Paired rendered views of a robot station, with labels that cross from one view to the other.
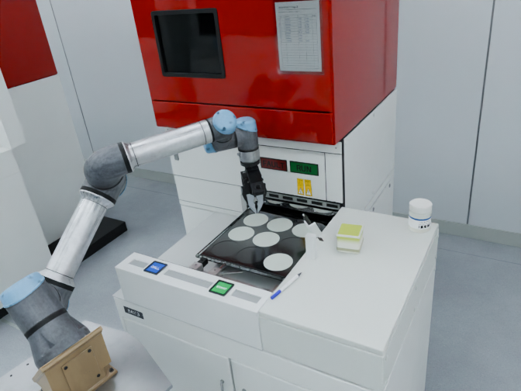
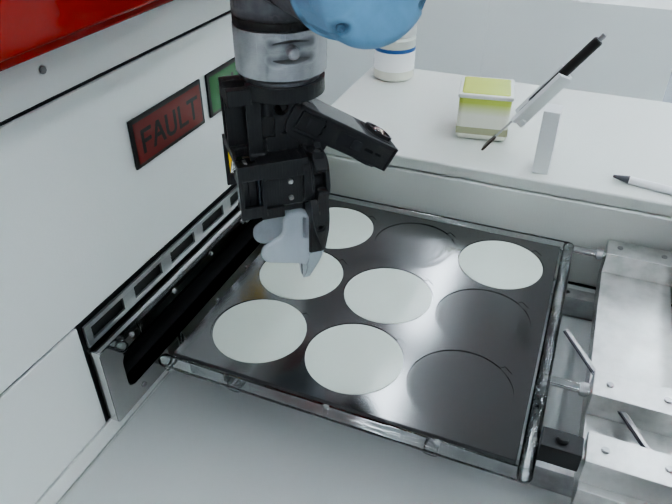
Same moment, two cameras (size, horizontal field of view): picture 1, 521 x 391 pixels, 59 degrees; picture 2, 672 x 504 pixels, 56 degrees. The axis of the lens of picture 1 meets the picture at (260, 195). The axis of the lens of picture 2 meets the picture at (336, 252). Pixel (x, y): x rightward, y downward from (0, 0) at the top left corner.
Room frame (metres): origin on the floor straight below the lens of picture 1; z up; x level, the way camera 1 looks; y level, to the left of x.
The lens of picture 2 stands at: (1.60, 0.54, 1.36)
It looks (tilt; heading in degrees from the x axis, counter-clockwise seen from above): 35 degrees down; 259
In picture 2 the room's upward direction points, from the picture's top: straight up
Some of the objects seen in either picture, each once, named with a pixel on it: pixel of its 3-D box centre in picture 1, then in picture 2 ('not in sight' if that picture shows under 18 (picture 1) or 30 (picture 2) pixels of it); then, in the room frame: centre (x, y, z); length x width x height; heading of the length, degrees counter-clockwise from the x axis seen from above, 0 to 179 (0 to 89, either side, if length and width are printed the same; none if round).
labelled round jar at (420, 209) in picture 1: (419, 216); (394, 48); (1.29, -0.51, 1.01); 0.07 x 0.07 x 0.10
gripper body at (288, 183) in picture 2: (251, 174); (277, 141); (1.55, 0.02, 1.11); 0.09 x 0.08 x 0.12; 8
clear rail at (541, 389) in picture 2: (239, 267); (550, 337); (1.28, 0.10, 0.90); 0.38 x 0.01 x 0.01; 57
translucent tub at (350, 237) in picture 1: (350, 238); (484, 108); (1.23, -0.27, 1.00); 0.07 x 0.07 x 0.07; 66
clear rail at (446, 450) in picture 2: (225, 230); (328, 412); (1.53, 0.15, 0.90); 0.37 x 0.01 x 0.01; 147
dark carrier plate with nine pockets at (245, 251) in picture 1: (266, 239); (387, 296); (1.44, 0.00, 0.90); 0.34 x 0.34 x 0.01; 57
